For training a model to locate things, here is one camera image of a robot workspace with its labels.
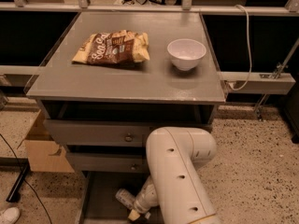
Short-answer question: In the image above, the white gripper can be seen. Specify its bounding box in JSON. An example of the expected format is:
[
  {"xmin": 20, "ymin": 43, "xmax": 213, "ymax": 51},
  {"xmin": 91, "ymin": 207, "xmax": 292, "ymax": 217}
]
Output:
[{"xmin": 128, "ymin": 191, "xmax": 158, "ymax": 221}]

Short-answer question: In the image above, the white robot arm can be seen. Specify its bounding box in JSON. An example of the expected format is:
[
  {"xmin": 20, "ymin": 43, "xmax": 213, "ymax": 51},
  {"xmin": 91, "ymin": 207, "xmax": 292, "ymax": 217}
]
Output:
[{"xmin": 131, "ymin": 127, "xmax": 221, "ymax": 224}]

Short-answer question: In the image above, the grey bottom drawer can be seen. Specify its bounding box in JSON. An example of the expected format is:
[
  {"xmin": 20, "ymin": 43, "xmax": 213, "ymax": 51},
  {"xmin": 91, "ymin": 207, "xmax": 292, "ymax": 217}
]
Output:
[{"xmin": 75, "ymin": 172, "xmax": 149, "ymax": 224}]

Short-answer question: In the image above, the grey drawer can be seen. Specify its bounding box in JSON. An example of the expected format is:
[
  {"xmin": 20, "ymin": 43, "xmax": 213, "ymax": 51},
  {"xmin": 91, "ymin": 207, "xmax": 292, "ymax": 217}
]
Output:
[
  {"xmin": 75, "ymin": 172, "xmax": 149, "ymax": 224},
  {"xmin": 65, "ymin": 146, "xmax": 149, "ymax": 173},
  {"xmin": 43, "ymin": 119, "xmax": 213, "ymax": 150}
]

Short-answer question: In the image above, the grey middle drawer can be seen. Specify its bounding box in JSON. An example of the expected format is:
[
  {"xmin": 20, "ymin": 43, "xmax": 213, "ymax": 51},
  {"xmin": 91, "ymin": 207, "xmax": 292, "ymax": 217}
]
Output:
[{"xmin": 65, "ymin": 146, "xmax": 149, "ymax": 173}]

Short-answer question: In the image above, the grey top drawer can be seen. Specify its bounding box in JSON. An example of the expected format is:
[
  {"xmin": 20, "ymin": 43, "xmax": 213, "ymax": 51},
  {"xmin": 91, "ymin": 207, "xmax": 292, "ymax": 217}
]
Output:
[{"xmin": 43, "ymin": 119, "xmax": 213, "ymax": 150}]

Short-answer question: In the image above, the grey drawer cabinet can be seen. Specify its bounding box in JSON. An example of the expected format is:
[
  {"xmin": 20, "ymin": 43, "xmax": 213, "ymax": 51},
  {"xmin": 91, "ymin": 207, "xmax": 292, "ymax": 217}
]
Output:
[{"xmin": 28, "ymin": 12, "xmax": 224, "ymax": 224}]

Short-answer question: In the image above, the cardboard box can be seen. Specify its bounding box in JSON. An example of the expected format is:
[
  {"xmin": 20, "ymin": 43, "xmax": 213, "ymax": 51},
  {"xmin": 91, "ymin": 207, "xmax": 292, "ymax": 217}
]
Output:
[{"xmin": 22, "ymin": 112, "xmax": 74, "ymax": 173}]

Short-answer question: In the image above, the black table leg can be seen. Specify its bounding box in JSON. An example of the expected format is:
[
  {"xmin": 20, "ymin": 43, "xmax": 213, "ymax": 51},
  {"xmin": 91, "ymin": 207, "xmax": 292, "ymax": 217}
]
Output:
[{"xmin": 6, "ymin": 164, "xmax": 30, "ymax": 203}]

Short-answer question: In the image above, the white shoe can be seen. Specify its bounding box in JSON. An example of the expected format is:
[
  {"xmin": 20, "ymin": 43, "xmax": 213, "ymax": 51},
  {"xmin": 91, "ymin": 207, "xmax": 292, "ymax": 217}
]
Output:
[{"xmin": 0, "ymin": 207, "xmax": 21, "ymax": 224}]

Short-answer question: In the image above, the brown sea salt chip bag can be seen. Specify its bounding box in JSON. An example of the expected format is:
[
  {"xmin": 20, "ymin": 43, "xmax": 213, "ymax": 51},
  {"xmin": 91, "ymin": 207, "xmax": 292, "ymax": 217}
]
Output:
[{"xmin": 72, "ymin": 30, "xmax": 150, "ymax": 65}]

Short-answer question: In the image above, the white bowl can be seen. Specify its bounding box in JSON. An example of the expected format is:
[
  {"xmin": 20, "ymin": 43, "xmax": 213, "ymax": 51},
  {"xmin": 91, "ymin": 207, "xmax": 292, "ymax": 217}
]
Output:
[{"xmin": 167, "ymin": 38, "xmax": 206, "ymax": 71}]

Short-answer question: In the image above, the black floor cable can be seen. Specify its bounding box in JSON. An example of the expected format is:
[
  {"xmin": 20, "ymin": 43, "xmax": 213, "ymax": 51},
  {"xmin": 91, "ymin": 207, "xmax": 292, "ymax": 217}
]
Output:
[{"xmin": 0, "ymin": 133, "xmax": 53, "ymax": 224}]

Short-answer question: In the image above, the white cable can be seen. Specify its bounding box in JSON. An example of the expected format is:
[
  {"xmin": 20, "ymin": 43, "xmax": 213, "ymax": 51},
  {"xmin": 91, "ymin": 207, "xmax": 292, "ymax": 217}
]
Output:
[{"xmin": 227, "ymin": 4, "xmax": 252, "ymax": 92}]

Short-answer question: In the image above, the metal railing frame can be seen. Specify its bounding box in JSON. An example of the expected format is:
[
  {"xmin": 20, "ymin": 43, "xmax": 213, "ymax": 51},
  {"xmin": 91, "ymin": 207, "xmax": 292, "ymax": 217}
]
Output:
[{"xmin": 0, "ymin": 0, "xmax": 299, "ymax": 17}]

